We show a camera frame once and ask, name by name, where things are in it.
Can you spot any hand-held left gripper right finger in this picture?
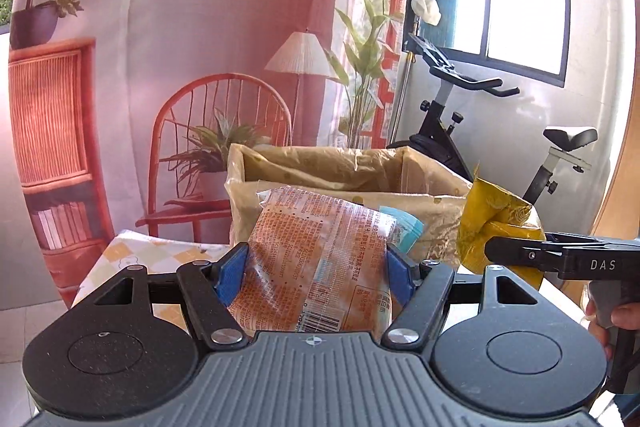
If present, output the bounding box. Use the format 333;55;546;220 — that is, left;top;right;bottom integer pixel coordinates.
381;246;547;350

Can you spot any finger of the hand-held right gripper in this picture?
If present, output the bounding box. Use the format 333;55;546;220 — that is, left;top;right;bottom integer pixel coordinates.
545;231;603;249
484;234;568;280

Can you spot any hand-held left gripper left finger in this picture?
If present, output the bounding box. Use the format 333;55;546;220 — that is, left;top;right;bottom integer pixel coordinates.
94;243;251;349

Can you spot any yellow snack packet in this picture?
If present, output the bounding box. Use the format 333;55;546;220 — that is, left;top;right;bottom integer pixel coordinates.
456;162;547;290

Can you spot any orange printed snack packet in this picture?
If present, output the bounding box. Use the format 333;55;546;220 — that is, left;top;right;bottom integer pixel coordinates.
227;186;398;335

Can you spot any plastic-lined cardboard box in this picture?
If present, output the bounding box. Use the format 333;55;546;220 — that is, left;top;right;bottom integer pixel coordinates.
225;143;541;269

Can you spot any person's right hand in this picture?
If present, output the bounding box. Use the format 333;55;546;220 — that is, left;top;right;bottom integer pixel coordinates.
585;299;623;361

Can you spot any small blue snack packet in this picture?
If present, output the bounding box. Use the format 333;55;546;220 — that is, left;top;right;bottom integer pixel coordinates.
378;205;426;258

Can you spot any black exercise bike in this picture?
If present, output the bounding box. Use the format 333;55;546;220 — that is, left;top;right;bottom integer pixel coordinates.
387;32;599;208

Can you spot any metal stand pole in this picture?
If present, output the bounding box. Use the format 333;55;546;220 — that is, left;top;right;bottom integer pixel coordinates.
392;19;422;148

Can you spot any printed room backdrop cloth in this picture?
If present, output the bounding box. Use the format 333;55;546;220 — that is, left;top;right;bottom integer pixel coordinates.
7;0;417;308

